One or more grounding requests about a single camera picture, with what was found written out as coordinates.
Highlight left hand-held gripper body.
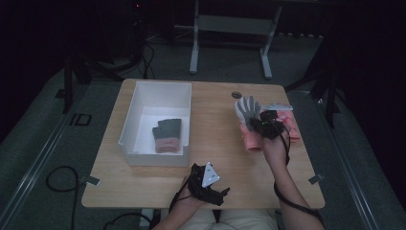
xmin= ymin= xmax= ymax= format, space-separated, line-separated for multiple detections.
xmin=187 ymin=161 xmax=225 ymax=207

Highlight black cables by stand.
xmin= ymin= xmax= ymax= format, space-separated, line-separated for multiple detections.
xmin=141 ymin=41 xmax=158 ymax=81

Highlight black looped floor cable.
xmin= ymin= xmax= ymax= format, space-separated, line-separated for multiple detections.
xmin=45 ymin=165 xmax=81 ymax=230

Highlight white metal desk frame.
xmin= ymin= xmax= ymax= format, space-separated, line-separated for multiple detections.
xmin=173 ymin=0 xmax=283 ymax=81

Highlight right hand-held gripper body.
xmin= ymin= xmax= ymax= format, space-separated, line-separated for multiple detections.
xmin=255 ymin=103 xmax=294 ymax=141

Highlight left hand-held gripper black cable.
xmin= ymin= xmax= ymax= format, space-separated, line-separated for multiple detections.
xmin=168 ymin=173 xmax=195 ymax=215

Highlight white box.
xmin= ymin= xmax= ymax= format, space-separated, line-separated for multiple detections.
xmin=118 ymin=80 xmax=192 ymax=168

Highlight hand-held gripper black cable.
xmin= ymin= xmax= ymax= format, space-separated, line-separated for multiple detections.
xmin=168 ymin=173 xmax=195 ymax=215
xmin=273 ymin=123 xmax=327 ymax=229

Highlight dark equipment with red light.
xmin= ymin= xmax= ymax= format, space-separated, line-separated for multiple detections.
xmin=126 ymin=0 xmax=151 ymax=63

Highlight black tripod stand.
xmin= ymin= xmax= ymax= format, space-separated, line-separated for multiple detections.
xmin=61 ymin=55 xmax=126 ymax=115
xmin=284 ymin=41 xmax=342 ymax=129

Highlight person's beige trousers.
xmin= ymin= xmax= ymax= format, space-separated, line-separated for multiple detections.
xmin=183 ymin=208 xmax=282 ymax=230

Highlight pink glove with grey palm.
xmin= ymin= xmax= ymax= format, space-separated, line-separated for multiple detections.
xmin=234 ymin=95 xmax=266 ymax=153

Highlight person's right hand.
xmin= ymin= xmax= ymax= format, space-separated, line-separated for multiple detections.
xmin=261 ymin=133 xmax=291 ymax=168

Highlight person's left hand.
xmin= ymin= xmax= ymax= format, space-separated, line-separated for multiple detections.
xmin=175 ymin=177 xmax=206 ymax=213

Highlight white table leg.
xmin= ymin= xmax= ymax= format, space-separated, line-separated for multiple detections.
xmin=139 ymin=208 xmax=156 ymax=229

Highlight metal floor rail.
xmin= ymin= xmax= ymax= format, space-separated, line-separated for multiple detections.
xmin=0 ymin=85 xmax=91 ymax=226
xmin=296 ymin=90 xmax=379 ymax=230

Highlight pink glove with printed patch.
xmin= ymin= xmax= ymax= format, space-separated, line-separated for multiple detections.
xmin=273 ymin=103 xmax=302 ymax=142

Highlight right hand-held gripper black cable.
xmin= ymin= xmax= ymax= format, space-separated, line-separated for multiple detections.
xmin=273 ymin=123 xmax=327 ymax=229

